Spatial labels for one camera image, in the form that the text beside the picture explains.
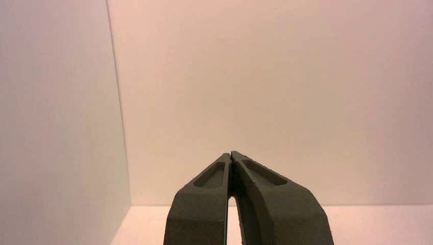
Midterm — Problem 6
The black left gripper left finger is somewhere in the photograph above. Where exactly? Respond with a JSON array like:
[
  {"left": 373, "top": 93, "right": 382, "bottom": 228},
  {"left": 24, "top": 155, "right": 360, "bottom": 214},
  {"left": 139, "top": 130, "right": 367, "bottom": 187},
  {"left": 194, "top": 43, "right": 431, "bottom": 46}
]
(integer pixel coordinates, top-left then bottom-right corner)
[{"left": 163, "top": 153, "right": 233, "bottom": 245}]

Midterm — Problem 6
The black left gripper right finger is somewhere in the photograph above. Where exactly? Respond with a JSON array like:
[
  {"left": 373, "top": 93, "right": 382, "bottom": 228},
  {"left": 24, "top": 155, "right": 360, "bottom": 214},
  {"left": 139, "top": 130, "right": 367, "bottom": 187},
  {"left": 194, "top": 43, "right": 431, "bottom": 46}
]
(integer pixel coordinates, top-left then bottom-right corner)
[{"left": 228, "top": 151, "right": 335, "bottom": 245}]

